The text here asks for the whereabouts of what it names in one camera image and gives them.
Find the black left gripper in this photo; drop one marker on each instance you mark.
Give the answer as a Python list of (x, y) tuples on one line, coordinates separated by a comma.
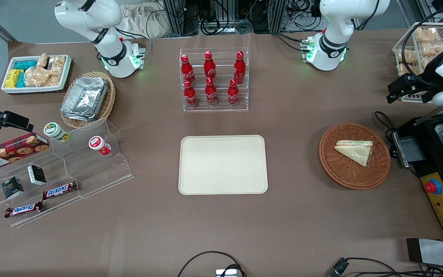
[(427, 75)]

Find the triangle sandwich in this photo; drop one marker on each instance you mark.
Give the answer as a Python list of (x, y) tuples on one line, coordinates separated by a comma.
[(356, 151)]

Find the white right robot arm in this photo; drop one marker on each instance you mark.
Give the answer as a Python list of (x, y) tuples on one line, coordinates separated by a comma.
[(90, 15)]

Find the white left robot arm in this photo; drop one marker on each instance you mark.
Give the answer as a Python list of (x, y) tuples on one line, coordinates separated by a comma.
[(333, 23)]

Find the white rectangular snack tray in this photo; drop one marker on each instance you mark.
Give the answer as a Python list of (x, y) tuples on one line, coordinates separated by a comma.
[(33, 89)]

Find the oval light wicker basket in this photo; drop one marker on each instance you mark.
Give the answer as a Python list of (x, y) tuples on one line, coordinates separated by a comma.
[(110, 100)]

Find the round brown wicker basket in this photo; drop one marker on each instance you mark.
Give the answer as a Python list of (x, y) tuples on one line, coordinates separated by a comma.
[(354, 177)]

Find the beige rectangular tray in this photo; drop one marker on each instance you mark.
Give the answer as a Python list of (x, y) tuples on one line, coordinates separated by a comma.
[(221, 165)]

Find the bagged fried snack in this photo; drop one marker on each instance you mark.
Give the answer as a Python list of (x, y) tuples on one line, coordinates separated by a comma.
[(402, 70), (409, 56), (433, 49), (427, 34), (427, 61)]

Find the red tartan cookie box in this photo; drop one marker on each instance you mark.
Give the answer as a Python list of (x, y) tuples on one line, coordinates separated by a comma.
[(10, 152)]

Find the green label yogurt cup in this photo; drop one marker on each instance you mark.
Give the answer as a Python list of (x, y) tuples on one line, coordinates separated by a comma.
[(54, 130)]

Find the teal snack packet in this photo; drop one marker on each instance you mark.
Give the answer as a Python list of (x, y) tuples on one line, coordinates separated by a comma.
[(25, 64), (21, 80)]

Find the yellow snack packet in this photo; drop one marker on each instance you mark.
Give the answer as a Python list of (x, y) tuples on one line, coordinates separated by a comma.
[(13, 78)]

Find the clear bag of crackers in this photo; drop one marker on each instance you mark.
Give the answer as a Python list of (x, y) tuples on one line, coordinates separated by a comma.
[(37, 77), (43, 60), (57, 65)]

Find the small dark carton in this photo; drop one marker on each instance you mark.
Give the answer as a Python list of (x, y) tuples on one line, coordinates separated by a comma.
[(37, 175), (12, 187)]

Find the stack of foil trays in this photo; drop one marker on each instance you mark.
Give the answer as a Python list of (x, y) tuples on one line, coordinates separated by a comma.
[(85, 98)]

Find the black sealing machine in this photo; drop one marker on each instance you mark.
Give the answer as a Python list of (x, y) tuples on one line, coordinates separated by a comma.
[(431, 161)]

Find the brown chocolate bar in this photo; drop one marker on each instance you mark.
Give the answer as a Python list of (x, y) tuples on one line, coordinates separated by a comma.
[(60, 190), (24, 209)]

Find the red label yogurt cup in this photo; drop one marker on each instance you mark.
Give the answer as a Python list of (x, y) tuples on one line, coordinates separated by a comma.
[(97, 144)]

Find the clear acrylic stepped stand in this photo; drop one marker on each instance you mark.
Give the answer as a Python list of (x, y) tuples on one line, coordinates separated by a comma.
[(98, 173)]

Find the red emergency stop button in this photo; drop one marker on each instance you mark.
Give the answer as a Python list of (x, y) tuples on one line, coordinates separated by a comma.
[(433, 187)]

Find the beige cloth bag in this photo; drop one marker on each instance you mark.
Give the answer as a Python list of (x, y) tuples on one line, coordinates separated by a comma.
[(140, 21)]

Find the red cola bottle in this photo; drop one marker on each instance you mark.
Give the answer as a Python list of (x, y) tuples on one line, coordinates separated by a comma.
[(209, 67), (239, 69), (187, 73), (211, 94), (190, 96), (233, 95)]

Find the grey flat plate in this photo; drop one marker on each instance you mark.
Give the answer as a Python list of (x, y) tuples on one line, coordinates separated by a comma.
[(437, 252)]

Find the clear acrylic bottle rack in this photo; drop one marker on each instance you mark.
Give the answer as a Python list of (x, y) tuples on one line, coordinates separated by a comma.
[(221, 109)]

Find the aluminium frame post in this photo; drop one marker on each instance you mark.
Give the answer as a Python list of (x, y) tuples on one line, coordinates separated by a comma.
[(175, 17), (277, 15)]

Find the silver metal mount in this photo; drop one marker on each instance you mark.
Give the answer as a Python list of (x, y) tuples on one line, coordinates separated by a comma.
[(226, 273)]

